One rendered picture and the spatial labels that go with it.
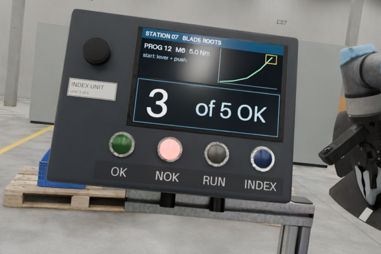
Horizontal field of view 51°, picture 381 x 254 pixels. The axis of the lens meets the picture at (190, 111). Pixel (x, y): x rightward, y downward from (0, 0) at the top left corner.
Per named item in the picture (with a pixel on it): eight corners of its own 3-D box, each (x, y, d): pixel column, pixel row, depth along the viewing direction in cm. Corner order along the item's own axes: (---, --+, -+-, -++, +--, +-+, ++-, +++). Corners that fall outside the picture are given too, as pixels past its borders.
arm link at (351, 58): (355, 47, 82) (330, 50, 91) (362, 98, 84) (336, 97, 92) (385, 41, 84) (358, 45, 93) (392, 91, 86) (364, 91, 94)
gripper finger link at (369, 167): (381, 190, 87) (376, 151, 86) (374, 191, 87) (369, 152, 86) (369, 183, 91) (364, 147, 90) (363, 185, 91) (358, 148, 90)
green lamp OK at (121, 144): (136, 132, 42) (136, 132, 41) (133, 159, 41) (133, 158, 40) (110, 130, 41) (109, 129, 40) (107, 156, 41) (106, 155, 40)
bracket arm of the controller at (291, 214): (303, 219, 53) (307, 197, 53) (312, 227, 50) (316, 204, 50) (125, 203, 51) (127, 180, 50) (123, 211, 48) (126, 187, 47)
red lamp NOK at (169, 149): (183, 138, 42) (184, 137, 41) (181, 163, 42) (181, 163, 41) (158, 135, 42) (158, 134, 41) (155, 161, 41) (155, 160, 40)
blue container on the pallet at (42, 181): (88, 172, 400) (90, 151, 399) (85, 190, 342) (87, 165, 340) (46, 169, 391) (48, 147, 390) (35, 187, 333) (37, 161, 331)
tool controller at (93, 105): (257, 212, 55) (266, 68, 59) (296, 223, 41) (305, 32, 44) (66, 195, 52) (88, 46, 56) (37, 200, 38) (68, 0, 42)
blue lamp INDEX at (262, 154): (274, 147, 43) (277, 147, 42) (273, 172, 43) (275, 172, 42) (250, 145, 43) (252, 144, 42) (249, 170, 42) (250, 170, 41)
